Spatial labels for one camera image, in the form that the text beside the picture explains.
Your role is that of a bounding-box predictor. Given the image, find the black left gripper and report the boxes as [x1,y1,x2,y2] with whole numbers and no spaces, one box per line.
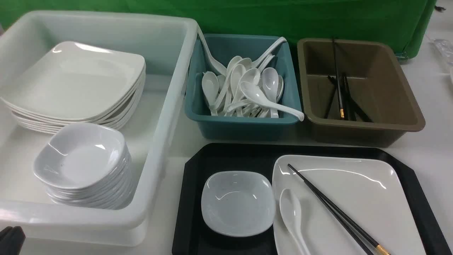
[0,226,26,255]

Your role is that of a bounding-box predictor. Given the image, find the white small bowl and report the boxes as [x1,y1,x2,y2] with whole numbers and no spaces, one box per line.
[201,171,276,238]

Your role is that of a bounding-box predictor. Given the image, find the white ceramic soup spoon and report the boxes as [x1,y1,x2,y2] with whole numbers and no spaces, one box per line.
[279,188,311,255]

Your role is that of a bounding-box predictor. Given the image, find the white square rice plate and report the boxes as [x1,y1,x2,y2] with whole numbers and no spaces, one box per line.
[272,155,427,255]

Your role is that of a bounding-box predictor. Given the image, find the black chopstick gold tip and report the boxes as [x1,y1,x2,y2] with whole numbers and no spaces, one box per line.
[287,164,390,255]

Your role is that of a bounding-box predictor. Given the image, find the stack of white small bowls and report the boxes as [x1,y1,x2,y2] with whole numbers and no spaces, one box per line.
[33,123,133,210]

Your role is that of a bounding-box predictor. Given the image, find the stack of white square plates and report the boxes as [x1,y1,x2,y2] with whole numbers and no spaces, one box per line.
[1,41,146,134]

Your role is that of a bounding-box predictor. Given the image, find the black serving tray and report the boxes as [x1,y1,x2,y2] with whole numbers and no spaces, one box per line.
[172,143,452,255]

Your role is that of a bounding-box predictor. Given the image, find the large white plastic tub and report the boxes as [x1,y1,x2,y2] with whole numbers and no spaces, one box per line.
[0,10,199,247]

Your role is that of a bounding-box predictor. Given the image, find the white spoon at left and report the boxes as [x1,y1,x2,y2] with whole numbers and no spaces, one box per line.
[202,72,219,116]

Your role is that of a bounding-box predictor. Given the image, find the teal plastic bin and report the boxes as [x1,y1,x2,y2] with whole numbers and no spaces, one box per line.
[185,34,302,141]

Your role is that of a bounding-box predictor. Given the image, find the white spoon leaning on bin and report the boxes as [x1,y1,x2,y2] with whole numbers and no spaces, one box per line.
[251,37,287,68]

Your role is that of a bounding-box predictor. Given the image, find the white spoon at right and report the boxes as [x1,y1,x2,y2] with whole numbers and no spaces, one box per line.
[262,67,279,104]

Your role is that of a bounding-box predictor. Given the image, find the black chopstick upright in bin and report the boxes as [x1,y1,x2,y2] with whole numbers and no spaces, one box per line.
[331,37,345,120]

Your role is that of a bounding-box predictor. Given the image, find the black chopsticks lying in bin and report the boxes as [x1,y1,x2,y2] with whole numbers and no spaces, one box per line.
[324,72,373,123]

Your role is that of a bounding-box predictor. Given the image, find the brown plastic bin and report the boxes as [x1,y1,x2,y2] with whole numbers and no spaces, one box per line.
[297,38,425,147]

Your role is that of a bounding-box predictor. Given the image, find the green cloth backdrop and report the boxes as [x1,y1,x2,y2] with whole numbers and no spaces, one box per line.
[0,0,436,58]

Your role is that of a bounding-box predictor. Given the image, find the clear plastic item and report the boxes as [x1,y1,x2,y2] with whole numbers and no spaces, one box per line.
[430,39,453,67]

